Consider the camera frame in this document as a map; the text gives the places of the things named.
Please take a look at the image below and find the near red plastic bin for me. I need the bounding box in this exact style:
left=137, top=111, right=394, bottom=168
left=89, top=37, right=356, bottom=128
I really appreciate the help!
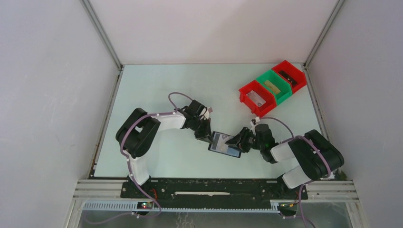
left=239, top=80, right=277, bottom=117

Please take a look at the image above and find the aluminium frame rail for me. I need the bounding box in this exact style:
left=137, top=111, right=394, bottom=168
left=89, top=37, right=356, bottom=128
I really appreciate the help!
left=73, top=178, right=358, bottom=213

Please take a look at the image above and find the black card in bin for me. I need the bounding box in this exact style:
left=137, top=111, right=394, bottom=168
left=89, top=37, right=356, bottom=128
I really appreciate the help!
left=279, top=70, right=297, bottom=87

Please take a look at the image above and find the red plastic bin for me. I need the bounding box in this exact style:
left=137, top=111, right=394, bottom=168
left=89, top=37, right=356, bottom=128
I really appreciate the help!
left=239, top=80, right=277, bottom=117
left=272, top=60, right=307, bottom=94

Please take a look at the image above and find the left corner aluminium post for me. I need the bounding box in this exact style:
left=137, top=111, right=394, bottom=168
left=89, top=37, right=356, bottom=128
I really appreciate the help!
left=80, top=0, right=123, bottom=71

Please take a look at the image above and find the right corner aluminium post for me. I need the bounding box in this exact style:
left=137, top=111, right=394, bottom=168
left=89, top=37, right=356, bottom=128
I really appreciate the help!
left=303, top=0, right=347, bottom=69

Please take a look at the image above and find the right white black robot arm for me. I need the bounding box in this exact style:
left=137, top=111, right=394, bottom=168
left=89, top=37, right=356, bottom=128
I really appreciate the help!
left=226, top=123, right=345, bottom=199

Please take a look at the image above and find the silver card in bin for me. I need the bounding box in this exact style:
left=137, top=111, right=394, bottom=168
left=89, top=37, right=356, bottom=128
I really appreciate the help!
left=247, top=90, right=266, bottom=107

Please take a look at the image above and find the gold card in bin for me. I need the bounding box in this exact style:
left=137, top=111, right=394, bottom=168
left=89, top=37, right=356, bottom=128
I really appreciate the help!
left=264, top=80, right=281, bottom=95

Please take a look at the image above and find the corner aluminium post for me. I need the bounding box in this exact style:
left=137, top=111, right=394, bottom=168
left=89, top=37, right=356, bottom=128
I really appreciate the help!
left=303, top=0, right=347, bottom=69
left=80, top=0, right=123, bottom=71

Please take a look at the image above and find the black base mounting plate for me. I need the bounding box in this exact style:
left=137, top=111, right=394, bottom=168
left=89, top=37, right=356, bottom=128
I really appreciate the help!
left=120, top=178, right=308, bottom=209

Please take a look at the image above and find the black leather card holder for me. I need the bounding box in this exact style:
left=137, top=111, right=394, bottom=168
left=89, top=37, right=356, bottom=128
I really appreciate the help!
left=208, top=131, right=241, bottom=158

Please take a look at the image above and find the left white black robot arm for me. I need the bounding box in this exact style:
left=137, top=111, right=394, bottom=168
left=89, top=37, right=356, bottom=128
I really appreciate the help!
left=115, top=100, right=213, bottom=198

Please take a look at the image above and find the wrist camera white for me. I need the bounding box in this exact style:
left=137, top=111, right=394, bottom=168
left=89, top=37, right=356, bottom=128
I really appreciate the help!
left=250, top=117, right=260, bottom=127
left=202, top=107, right=212, bottom=119

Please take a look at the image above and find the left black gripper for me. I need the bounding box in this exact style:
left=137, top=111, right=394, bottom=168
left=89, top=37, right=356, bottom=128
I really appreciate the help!
left=191, top=117, right=214, bottom=144

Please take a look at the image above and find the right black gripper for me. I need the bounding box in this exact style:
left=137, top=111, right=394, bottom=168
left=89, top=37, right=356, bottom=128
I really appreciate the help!
left=225, top=126, right=264, bottom=153

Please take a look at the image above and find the green plastic bin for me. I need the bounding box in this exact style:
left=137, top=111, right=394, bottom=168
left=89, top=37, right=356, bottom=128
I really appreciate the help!
left=256, top=70, right=292, bottom=105

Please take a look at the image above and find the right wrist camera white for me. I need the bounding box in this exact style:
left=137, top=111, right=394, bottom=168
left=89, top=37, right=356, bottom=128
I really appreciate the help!
left=250, top=117, right=260, bottom=127

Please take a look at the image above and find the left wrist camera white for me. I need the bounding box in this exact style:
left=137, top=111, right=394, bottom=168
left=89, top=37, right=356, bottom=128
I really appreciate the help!
left=202, top=107, right=212, bottom=119

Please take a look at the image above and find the far red plastic bin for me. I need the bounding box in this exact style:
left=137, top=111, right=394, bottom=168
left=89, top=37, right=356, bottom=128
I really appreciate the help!
left=272, top=60, right=307, bottom=94

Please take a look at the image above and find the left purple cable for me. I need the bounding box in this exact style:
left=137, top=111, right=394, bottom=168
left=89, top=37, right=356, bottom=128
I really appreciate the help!
left=82, top=92, right=193, bottom=226

